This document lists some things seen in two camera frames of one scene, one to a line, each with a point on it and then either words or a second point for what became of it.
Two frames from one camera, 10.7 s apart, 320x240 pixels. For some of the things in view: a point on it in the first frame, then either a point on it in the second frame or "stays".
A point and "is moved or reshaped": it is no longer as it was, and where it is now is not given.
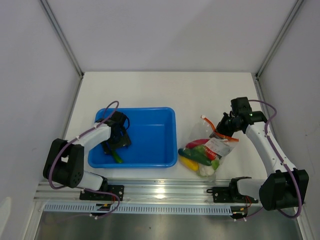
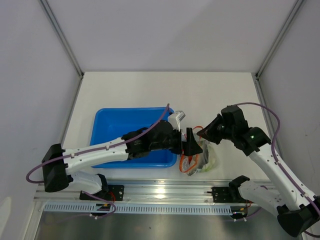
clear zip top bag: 204,150 is moved or reshaped
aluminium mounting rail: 142,191 stays
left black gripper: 124,141 -> 189,148
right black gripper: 220,128 -> 208,132
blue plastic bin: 153,134 stays
